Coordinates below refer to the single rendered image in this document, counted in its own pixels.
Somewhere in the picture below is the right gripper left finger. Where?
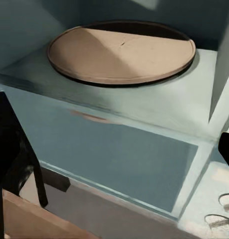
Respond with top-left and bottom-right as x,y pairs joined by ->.
0,132 -> 20,184

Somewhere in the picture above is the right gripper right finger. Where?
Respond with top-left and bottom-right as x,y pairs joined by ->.
218,132 -> 229,165

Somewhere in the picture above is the microwave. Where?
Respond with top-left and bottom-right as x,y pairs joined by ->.
0,0 -> 229,239

